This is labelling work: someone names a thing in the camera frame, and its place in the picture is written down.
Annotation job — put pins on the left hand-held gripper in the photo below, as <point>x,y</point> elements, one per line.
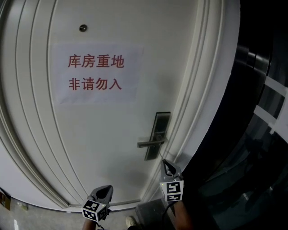
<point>91,207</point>

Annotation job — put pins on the person's left forearm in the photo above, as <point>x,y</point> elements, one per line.
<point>88,225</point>

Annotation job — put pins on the round door peephole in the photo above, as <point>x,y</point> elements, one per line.
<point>83,27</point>

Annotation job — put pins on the person's right forearm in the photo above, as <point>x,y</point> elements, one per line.
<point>184,215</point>

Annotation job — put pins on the dark glass double door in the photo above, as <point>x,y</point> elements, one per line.
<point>225,89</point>

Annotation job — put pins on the brown cardboard box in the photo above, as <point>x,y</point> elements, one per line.
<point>4,200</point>

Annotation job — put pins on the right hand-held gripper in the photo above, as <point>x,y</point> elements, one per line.
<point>172,191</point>

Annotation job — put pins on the person's dark trouser leg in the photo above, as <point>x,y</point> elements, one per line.
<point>135,228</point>

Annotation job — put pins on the white door with handle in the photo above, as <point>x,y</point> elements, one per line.
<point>112,134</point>

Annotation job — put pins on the dark metal door lock plate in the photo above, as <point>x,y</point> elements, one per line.
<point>160,123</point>

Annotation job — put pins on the glass door leaf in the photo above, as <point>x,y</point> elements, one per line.
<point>247,179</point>

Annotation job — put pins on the person's white shoe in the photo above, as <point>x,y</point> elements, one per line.
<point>131,221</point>

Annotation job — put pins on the small pale floor item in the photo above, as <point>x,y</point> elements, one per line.
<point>22,206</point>

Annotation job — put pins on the paper sign red characters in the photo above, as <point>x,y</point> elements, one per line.
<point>96,74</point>

